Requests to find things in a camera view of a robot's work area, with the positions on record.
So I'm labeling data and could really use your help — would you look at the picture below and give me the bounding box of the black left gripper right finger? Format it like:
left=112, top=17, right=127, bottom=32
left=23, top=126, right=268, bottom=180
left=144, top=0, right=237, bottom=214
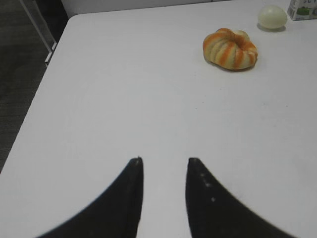
left=186, top=158, right=291, bottom=238

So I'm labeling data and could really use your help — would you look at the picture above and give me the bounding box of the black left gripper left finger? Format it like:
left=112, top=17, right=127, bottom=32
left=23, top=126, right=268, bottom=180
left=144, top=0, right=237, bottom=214
left=42, top=157, right=144, bottom=238

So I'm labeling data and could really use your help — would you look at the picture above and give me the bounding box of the white egg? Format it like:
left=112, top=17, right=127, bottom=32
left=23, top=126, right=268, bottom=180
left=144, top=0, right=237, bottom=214
left=258, top=5, right=287, bottom=29

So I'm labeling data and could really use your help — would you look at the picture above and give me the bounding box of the white milk carton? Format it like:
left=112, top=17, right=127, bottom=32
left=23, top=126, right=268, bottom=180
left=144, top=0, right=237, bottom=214
left=287, top=0, right=317, bottom=21

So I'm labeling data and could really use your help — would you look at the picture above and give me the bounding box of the orange striped bread ring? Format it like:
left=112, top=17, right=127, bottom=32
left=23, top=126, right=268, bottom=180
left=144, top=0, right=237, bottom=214
left=203, top=27, right=258, bottom=70

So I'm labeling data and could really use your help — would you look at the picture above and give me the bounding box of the metal frame leg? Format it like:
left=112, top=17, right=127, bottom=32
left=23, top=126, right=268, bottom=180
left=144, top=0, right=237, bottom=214
left=20, top=0, right=57, bottom=67

